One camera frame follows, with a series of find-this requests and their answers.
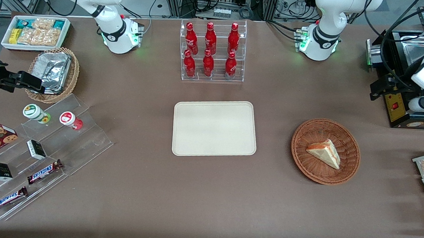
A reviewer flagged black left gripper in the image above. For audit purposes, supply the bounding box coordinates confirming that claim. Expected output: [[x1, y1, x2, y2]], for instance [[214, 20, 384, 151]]
[[369, 72, 406, 103]]

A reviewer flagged triangular sandwich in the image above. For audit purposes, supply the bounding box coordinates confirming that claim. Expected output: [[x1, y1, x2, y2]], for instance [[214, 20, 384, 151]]
[[304, 137, 342, 170]]

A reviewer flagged light wicker basket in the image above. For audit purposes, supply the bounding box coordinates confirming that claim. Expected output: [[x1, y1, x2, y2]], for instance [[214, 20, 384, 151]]
[[24, 45, 82, 106]]

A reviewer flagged round brown wicker basket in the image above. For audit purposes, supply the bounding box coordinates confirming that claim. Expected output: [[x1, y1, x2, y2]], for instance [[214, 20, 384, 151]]
[[288, 117, 364, 188]]

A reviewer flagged beige rectangular tray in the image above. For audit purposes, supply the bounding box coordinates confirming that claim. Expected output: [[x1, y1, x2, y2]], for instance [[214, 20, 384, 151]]
[[170, 96, 260, 162]]

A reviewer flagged black food warmer machine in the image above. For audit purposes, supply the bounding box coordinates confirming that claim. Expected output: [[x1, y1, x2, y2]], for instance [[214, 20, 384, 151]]
[[360, 1, 424, 130]]

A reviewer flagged green lidded white cup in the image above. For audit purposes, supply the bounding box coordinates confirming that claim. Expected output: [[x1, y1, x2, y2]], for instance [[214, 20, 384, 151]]
[[22, 103, 52, 125]]

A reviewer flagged aluminium foil container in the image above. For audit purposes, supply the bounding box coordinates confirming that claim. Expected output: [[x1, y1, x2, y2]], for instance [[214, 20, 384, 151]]
[[30, 50, 72, 96]]

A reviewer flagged steel warmer pan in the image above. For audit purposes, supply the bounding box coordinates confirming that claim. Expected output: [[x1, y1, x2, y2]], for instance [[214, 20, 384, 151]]
[[400, 39, 424, 70]]

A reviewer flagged clear bag of crackers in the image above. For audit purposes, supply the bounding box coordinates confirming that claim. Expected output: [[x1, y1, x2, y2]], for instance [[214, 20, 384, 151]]
[[17, 26, 61, 48], [31, 17, 56, 31]]

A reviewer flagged red lidded white cup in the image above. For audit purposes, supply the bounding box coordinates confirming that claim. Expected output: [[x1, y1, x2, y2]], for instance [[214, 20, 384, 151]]
[[58, 110, 85, 131]]

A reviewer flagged white rectangular snack bin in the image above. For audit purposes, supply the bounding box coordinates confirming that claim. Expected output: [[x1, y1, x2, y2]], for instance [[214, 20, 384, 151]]
[[0, 13, 72, 55]]

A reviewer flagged small black box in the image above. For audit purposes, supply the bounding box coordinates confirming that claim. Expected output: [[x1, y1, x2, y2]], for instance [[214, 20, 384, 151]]
[[25, 139, 48, 161], [0, 162, 15, 182]]

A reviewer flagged clear acrylic step display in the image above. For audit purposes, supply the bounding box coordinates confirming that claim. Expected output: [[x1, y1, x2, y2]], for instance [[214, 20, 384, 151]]
[[0, 88, 117, 229]]

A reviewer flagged brown snickers bar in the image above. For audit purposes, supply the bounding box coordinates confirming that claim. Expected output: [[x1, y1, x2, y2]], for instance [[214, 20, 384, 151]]
[[26, 157, 64, 188], [0, 184, 30, 215]]

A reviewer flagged red cola bottle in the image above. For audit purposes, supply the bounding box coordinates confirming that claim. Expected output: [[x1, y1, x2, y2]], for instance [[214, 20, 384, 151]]
[[184, 22, 201, 55], [182, 49, 198, 78], [227, 22, 241, 55], [224, 51, 238, 80], [201, 49, 216, 78], [204, 22, 219, 55]]

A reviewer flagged clear acrylic bottle rack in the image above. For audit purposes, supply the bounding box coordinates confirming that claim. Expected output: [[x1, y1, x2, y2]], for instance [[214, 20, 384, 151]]
[[177, 16, 248, 85]]

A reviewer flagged white power strip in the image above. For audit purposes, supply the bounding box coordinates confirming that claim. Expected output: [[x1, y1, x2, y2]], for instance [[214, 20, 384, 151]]
[[213, 7, 232, 19]]

